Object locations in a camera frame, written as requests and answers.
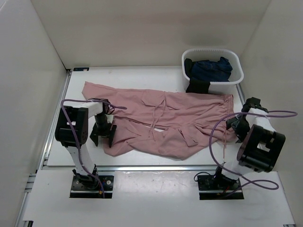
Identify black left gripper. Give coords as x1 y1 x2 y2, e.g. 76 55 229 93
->
90 114 117 146

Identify pink trousers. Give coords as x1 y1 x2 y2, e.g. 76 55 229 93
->
82 82 234 160

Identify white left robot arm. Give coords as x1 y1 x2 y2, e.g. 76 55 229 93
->
55 98 119 189

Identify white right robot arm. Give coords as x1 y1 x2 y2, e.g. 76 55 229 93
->
213 97 285 189

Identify dark blue trousers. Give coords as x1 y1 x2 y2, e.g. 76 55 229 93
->
191 57 233 82

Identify black garment over basket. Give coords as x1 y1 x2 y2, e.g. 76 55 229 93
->
184 58 210 94

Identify white plastic basket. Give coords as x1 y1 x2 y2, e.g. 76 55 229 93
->
181 48 244 94

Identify white front cover board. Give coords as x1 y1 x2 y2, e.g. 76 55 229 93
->
24 170 294 227

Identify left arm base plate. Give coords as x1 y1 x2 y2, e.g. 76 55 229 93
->
70 175 114 199

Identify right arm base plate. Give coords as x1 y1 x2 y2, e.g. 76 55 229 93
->
194 172 244 201

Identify aluminium table frame rail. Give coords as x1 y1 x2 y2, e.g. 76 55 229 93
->
14 68 296 227

